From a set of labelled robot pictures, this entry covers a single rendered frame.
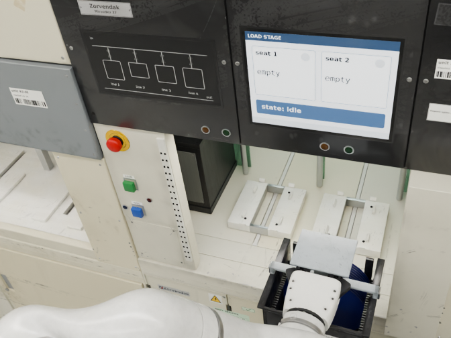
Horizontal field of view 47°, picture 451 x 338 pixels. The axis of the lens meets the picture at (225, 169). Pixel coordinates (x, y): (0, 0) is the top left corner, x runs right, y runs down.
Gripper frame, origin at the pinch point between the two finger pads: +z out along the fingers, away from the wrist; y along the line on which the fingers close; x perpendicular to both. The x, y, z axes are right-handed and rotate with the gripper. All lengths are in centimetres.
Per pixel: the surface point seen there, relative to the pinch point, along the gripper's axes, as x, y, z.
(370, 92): 32.4, 4.6, 15.2
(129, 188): -5, -56, 13
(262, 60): 37.1, -16.1, 14.9
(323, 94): 30.8, -4.1, 15.0
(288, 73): 34.7, -10.9, 15.0
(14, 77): 26, -80, 13
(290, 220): -35, -19, 40
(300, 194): -35, -20, 53
